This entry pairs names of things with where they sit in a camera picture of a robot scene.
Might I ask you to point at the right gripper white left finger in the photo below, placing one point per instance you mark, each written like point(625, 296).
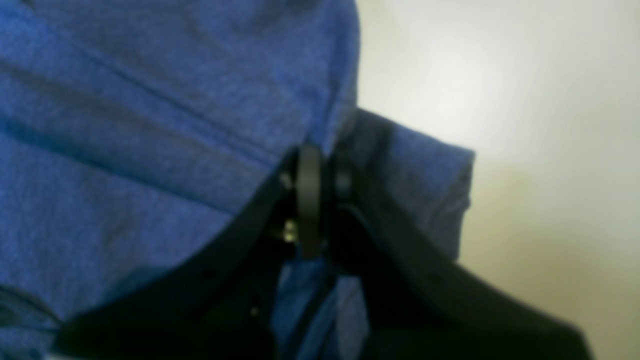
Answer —
point(219, 304)

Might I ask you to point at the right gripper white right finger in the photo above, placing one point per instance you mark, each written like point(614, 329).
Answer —
point(420, 304)

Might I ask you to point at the blue-grey T-shirt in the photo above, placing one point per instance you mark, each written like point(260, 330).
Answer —
point(133, 131)

